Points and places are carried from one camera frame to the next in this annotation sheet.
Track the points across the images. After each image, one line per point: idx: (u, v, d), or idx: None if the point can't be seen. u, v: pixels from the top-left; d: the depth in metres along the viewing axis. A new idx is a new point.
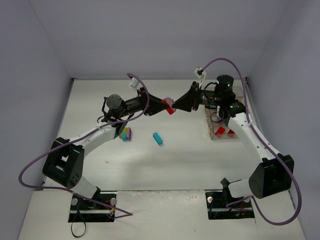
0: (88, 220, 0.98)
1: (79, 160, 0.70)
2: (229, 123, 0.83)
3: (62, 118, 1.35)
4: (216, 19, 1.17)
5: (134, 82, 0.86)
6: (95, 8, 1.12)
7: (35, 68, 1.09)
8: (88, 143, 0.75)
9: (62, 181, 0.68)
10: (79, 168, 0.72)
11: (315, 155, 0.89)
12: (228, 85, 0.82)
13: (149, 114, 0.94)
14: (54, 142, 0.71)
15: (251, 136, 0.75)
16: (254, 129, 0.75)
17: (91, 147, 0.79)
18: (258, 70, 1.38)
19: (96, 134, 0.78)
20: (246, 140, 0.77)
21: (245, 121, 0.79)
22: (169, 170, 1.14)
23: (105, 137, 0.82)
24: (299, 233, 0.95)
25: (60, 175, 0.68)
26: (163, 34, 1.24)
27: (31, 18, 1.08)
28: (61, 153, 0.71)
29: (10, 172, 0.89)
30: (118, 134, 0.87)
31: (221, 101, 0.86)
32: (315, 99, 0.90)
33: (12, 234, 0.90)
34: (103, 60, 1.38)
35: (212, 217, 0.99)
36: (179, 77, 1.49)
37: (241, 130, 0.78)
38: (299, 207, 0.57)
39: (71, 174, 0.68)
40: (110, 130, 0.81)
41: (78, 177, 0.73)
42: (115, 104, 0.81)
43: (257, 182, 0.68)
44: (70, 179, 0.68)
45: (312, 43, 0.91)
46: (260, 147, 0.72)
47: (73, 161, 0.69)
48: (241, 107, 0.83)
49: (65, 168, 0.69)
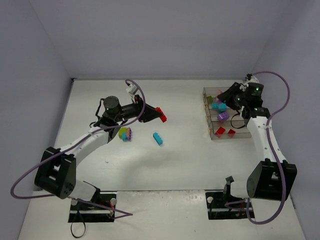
0: (88, 221, 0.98)
1: (71, 170, 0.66)
2: (248, 124, 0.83)
3: (62, 118, 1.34)
4: (216, 19, 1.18)
5: (133, 87, 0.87)
6: (96, 8, 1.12)
7: (35, 67, 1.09)
8: (79, 151, 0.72)
9: (55, 193, 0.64)
10: (71, 178, 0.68)
11: (316, 154, 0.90)
12: (256, 89, 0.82)
13: (143, 121, 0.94)
14: (45, 153, 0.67)
15: (265, 139, 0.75)
16: (269, 135, 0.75)
17: (84, 153, 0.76)
18: (258, 71, 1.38)
19: (88, 140, 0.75)
20: (257, 142, 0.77)
21: (264, 123, 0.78)
22: (169, 170, 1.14)
23: (98, 143, 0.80)
24: (299, 233, 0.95)
25: (53, 186, 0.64)
26: (163, 34, 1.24)
27: (31, 18, 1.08)
28: (54, 163, 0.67)
29: (10, 172, 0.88)
30: (111, 138, 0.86)
31: (246, 103, 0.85)
32: (315, 99, 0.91)
33: (12, 234, 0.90)
34: (104, 60, 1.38)
35: (212, 217, 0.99)
36: (179, 77, 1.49)
37: (257, 131, 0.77)
38: (276, 214, 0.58)
39: (63, 185, 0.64)
40: (103, 135, 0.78)
41: (71, 187, 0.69)
42: (112, 105, 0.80)
43: (253, 182, 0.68)
44: (63, 190, 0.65)
45: (313, 43, 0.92)
46: (267, 148, 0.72)
47: (65, 172, 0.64)
48: (265, 112, 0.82)
49: (56, 179, 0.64)
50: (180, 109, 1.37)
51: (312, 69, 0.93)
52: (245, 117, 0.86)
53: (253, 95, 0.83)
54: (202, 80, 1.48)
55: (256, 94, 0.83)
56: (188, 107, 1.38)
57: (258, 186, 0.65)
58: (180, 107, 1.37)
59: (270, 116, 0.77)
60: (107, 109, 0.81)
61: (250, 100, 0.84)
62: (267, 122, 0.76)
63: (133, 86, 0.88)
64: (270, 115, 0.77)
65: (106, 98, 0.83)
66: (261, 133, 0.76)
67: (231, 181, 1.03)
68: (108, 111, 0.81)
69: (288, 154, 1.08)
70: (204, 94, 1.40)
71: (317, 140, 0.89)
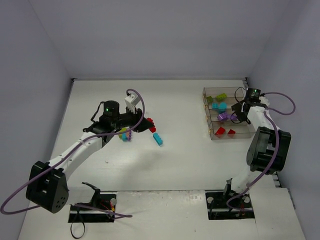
0: (88, 221, 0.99)
1: (61, 184, 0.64)
2: (248, 113, 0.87)
3: (62, 118, 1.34)
4: (216, 19, 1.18)
5: (135, 98, 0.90)
6: (96, 8, 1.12)
7: (35, 68, 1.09)
8: (70, 163, 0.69)
9: (48, 207, 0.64)
10: (63, 191, 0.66)
11: (316, 155, 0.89)
12: (255, 90, 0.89)
13: (138, 130, 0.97)
14: (33, 168, 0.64)
15: (263, 118, 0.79)
16: (267, 116, 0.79)
17: (76, 163, 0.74)
18: (258, 71, 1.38)
19: (78, 150, 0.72)
20: (256, 123, 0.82)
21: (262, 108, 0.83)
22: (169, 170, 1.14)
23: (91, 150, 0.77)
24: (299, 233, 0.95)
25: (44, 201, 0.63)
26: (163, 34, 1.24)
27: (31, 18, 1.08)
28: (43, 178, 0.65)
29: (10, 173, 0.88)
30: (105, 142, 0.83)
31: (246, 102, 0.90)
32: (315, 99, 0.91)
33: (12, 234, 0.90)
34: (103, 61, 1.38)
35: (212, 218, 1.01)
36: (179, 77, 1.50)
37: (255, 113, 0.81)
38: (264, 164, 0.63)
39: (54, 199, 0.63)
40: (95, 142, 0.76)
41: (64, 199, 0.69)
42: (112, 107, 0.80)
43: (252, 149, 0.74)
44: (55, 203, 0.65)
45: (313, 43, 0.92)
46: (265, 122, 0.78)
47: (54, 189, 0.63)
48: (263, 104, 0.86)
49: (47, 194, 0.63)
50: (180, 109, 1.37)
51: (312, 70, 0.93)
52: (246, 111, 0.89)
53: (253, 96, 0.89)
54: (202, 80, 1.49)
55: (255, 95, 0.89)
56: (188, 107, 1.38)
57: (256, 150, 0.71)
58: (180, 107, 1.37)
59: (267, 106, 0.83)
60: (106, 111, 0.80)
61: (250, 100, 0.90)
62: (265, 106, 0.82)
63: (135, 96, 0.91)
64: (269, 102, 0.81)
65: (106, 101, 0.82)
66: (260, 115, 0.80)
67: (231, 180, 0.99)
68: (106, 112, 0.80)
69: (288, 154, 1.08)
70: (204, 95, 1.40)
71: (316, 140, 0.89)
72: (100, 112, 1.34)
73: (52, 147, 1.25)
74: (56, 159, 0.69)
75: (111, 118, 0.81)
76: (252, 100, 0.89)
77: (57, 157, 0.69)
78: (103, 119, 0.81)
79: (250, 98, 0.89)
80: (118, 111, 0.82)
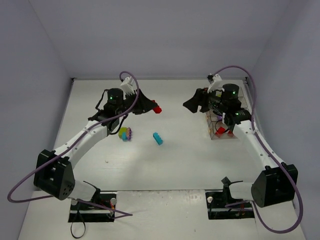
0: (88, 220, 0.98)
1: (67, 172, 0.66)
2: (234, 129, 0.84)
3: (62, 118, 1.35)
4: (216, 18, 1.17)
5: (130, 79, 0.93)
6: (95, 8, 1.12)
7: (35, 68, 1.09)
8: (75, 152, 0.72)
9: (55, 194, 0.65)
10: (69, 180, 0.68)
11: (315, 155, 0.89)
12: (233, 92, 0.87)
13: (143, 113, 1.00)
14: (40, 156, 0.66)
15: (258, 145, 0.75)
16: (259, 137, 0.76)
17: (81, 152, 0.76)
18: (258, 70, 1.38)
19: (84, 139, 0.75)
20: (250, 148, 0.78)
21: (250, 128, 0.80)
22: (169, 169, 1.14)
23: (96, 139, 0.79)
24: (299, 232, 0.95)
25: (52, 188, 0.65)
26: (163, 34, 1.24)
27: (31, 18, 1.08)
28: (50, 166, 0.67)
29: (10, 173, 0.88)
30: (110, 131, 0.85)
31: (227, 109, 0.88)
32: (315, 99, 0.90)
33: (12, 234, 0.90)
34: (103, 60, 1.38)
35: (212, 217, 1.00)
36: (179, 77, 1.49)
37: (246, 136, 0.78)
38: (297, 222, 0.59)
39: (61, 187, 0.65)
40: (100, 130, 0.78)
41: (71, 186, 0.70)
42: (115, 95, 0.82)
43: (259, 190, 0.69)
44: (62, 191, 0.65)
45: (313, 43, 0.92)
46: (263, 154, 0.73)
47: (61, 176, 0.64)
48: (246, 115, 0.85)
49: (54, 182, 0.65)
50: (180, 109, 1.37)
51: (312, 69, 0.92)
52: (228, 124, 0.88)
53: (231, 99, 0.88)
54: (202, 80, 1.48)
55: (233, 98, 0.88)
56: None
57: (266, 195, 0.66)
58: (179, 107, 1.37)
59: (253, 120, 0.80)
60: (110, 99, 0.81)
61: (229, 104, 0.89)
62: (253, 127, 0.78)
63: (130, 79, 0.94)
64: (253, 118, 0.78)
65: (110, 89, 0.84)
66: (255, 143, 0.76)
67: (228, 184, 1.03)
68: (111, 100, 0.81)
69: (288, 154, 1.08)
70: None
71: (316, 140, 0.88)
72: (104, 101, 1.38)
73: (52, 146, 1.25)
74: (62, 147, 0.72)
75: (115, 106, 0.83)
76: (231, 105, 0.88)
77: (63, 146, 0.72)
78: (107, 107, 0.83)
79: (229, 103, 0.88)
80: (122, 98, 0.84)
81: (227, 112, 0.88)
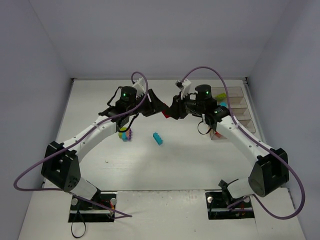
0: (88, 220, 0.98)
1: (74, 165, 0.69)
2: (217, 128, 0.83)
3: (62, 118, 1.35)
4: (216, 19, 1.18)
5: (141, 80, 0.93)
6: (95, 8, 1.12)
7: (35, 68, 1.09)
8: (83, 145, 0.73)
9: (60, 185, 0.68)
10: (74, 174, 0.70)
11: (315, 155, 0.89)
12: (206, 92, 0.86)
13: (153, 112, 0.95)
14: (49, 147, 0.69)
15: (244, 137, 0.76)
16: (241, 129, 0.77)
17: (89, 147, 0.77)
18: (258, 71, 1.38)
19: (93, 133, 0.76)
20: (237, 142, 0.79)
21: (232, 123, 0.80)
22: (169, 169, 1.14)
23: (105, 135, 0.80)
24: (299, 232, 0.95)
25: (58, 179, 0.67)
26: (163, 34, 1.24)
27: (31, 18, 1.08)
28: (58, 158, 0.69)
29: (10, 173, 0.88)
30: (119, 128, 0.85)
31: (205, 109, 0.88)
32: (315, 99, 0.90)
33: (13, 234, 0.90)
34: (103, 61, 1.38)
35: (212, 217, 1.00)
36: (179, 77, 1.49)
37: (230, 132, 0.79)
38: (301, 206, 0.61)
39: (67, 180, 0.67)
40: (109, 126, 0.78)
41: (75, 180, 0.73)
42: (129, 92, 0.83)
43: (257, 181, 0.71)
44: (67, 183, 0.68)
45: (313, 43, 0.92)
46: (252, 145, 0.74)
47: (67, 169, 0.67)
48: (225, 112, 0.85)
49: (60, 173, 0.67)
50: None
51: (312, 69, 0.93)
52: (210, 123, 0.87)
53: (206, 99, 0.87)
54: (202, 80, 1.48)
55: (207, 98, 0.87)
56: None
57: (264, 183, 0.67)
58: None
59: (232, 114, 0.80)
60: (123, 96, 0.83)
61: (206, 105, 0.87)
62: (234, 121, 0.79)
63: (142, 79, 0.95)
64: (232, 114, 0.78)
65: (123, 87, 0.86)
66: (240, 136, 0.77)
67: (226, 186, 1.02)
68: (124, 97, 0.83)
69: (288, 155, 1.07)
70: None
71: (316, 141, 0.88)
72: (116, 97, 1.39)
73: None
74: (70, 141, 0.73)
75: (127, 103, 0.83)
76: (208, 105, 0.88)
77: (71, 139, 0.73)
78: (119, 103, 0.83)
79: (206, 103, 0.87)
80: (135, 97, 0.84)
81: (205, 112, 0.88)
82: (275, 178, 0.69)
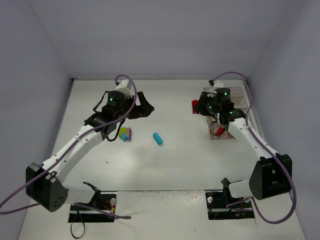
0: (88, 220, 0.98)
1: (56, 186, 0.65)
2: (229, 127, 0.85)
3: (62, 118, 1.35)
4: (216, 19, 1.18)
5: (128, 83, 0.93)
6: (95, 8, 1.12)
7: (35, 68, 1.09)
8: (64, 164, 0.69)
9: (45, 205, 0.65)
10: (59, 193, 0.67)
11: (315, 155, 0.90)
12: (225, 94, 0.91)
13: (143, 115, 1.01)
14: (27, 170, 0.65)
15: (251, 138, 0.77)
16: (252, 132, 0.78)
17: (73, 163, 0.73)
18: (258, 71, 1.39)
19: (76, 148, 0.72)
20: (245, 143, 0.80)
21: (244, 124, 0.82)
22: (168, 169, 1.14)
23: (89, 146, 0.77)
24: (299, 232, 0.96)
25: (41, 201, 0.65)
26: (163, 34, 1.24)
27: (31, 19, 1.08)
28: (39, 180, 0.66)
29: (10, 174, 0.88)
30: (106, 136, 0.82)
31: (221, 109, 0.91)
32: (315, 100, 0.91)
33: (13, 234, 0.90)
34: (103, 61, 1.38)
35: (212, 218, 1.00)
36: (179, 77, 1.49)
37: (240, 132, 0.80)
38: (290, 211, 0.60)
39: (50, 202, 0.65)
40: (92, 137, 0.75)
41: (63, 197, 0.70)
42: (116, 97, 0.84)
43: (257, 183, 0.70)
44: (52, 204, 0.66)
45: (313, 44, 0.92)
46: (258, 147, 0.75)
47: (48, 192, 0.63)
48: (240, 114, 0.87)
49: (43, 196, 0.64)
50: (180, 109, 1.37)
51: (311, 70, 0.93)
52: (223, 123, 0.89)
53: (224, 100, 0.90)
54: (202, 81, 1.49)
55: (225, 99, 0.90)
56: (188, 107, 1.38)
57: (263, 185, 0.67)
58: (179, 107, 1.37)
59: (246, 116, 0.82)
60: (110, 100, 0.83)
61: (223, 105, 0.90)
62: (246, 122, 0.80)
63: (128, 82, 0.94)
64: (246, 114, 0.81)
65: (111, 91, 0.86)
66: (248, 137, 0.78)
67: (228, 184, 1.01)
68: (110, 101, 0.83)
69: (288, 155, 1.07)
70: None
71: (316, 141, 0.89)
72: (103, 103, 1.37)
73: (52, 147, 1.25)
74: (51, 160, 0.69)
75: (114, 108, 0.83)
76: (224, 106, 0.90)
77: (52, 159, 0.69)
78: (106, 109, 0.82)
79: (223, 103, 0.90)
80: (122, 101, 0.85)
81: (221, 111, 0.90)
82: (275, 184, 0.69)
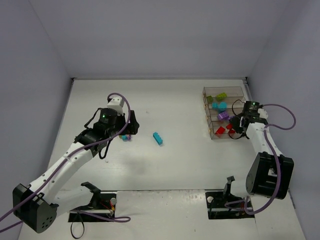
0: (88, 220, 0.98)
1: (43, 209, 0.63)
2: (247, 128, 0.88)
3: (62, 118, 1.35)
4: (216, 18, 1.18)
5: (121, 101, 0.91)
6: (95, 8, 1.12)
7: (35, 68, 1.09)
8: (53, 185, 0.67)
9: (33, 226, 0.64)
10: (47, 214, 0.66)
11: (315, 154, 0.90)
12: (253, 103, 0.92)
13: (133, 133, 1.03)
14: (15, 191, 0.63)
15: (262, 137, 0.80)
16: (266, 135, 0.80)
17: (63, 182, 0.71)
18: (258, 71, 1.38)
19: (65, 167, 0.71)
20: (256, 142, 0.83)
21: (262, 127, 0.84)
22: (169, 169, 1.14)
23: (79, 164, 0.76)
24: (299, 232, 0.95)
25: (29, 223, 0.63)
26: (163, 34, 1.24)
27: (31, 18, 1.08)
28: None
29: (9, 174, 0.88)
30: (96, 153, 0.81)
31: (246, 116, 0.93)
32: (315, 99, 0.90)
33: (13, 234, 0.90)
34: (103, 61, 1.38)
35: (212, 217, 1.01)
36: (179, 77, 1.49)
37: (255, 132, 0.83)
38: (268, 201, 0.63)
39: (37, 224, 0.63)
40: (81, 156, 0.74)
41: (51, 217, 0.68)
42: (109, 114, 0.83)
43: (252, 176, 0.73)
44: (39, 225, 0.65)
45: (313, 43, 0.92)
46: (265, 145, 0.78)
47: (35, 215, 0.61)
48: (263, 120, 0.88)
49: (30, 218, 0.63)
50: (180, 109, 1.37)
51: (312, 69, 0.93)
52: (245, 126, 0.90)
53: (251, 109, 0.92)
54: (202, 80, 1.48)
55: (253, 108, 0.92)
56: (188, 106, 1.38)
57: (256, 180, 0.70)
58: (179, 107, 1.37)
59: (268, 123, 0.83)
60: (103, 117, 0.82)
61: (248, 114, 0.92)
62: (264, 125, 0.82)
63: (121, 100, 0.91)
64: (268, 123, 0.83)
65: (105, 108, 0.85)
66: (260, 136, 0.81)
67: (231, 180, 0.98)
68: (103, 118, 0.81)
69: (288, 154, 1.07)
70: (204, 94, 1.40)
71: (317, 140, 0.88)
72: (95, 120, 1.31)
73: (52, 147, 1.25)
74: (39, 180, 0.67)
75: (106, 125, 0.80)
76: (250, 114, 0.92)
77: (40, 179, 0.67)
78: (97, 126, 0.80)
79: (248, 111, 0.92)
80: (114, 120, 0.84)
81: (246, 115, 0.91)
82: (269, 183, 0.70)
